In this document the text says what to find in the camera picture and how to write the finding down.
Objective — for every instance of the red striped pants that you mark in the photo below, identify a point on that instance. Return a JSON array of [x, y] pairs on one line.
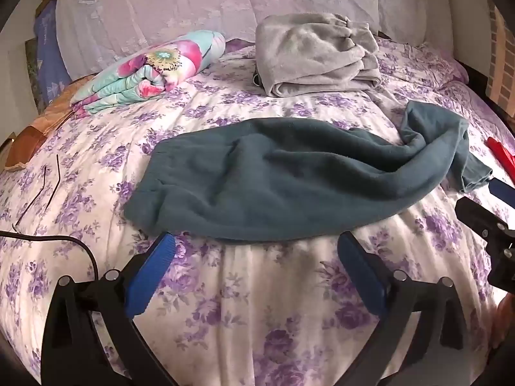
[[505, 158]]

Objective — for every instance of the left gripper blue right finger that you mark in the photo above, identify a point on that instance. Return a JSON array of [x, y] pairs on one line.
[[438, 353]]

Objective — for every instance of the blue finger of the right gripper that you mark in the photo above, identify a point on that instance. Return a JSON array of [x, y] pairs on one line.
[[501, 190]]

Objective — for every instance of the floral folded quilt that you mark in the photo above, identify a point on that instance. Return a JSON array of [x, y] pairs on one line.
[[151, 72]]

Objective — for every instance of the person's right hand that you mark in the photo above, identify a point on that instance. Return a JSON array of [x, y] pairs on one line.
[[505, 313]]

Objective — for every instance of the teal fleece pants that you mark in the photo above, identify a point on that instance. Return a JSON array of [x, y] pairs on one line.
[[282, 179]]

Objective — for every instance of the purple floral bedspread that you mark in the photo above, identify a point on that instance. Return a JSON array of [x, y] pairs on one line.
[[234, 312]]

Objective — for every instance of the grey folded sweatpants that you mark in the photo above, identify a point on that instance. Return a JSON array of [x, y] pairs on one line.
[[304, 53]]

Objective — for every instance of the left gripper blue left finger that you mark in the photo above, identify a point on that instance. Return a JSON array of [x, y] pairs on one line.
[[72, 353]]

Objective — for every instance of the beige patterned curtain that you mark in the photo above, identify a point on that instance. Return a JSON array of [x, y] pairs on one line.
[[500, 87]]

